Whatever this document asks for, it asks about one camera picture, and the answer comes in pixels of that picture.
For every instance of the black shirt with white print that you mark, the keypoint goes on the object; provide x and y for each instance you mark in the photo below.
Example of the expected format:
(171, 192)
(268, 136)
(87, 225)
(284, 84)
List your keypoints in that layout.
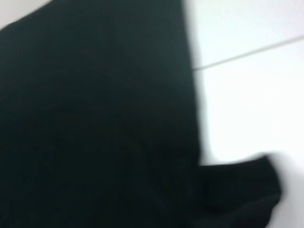
(95, 118)

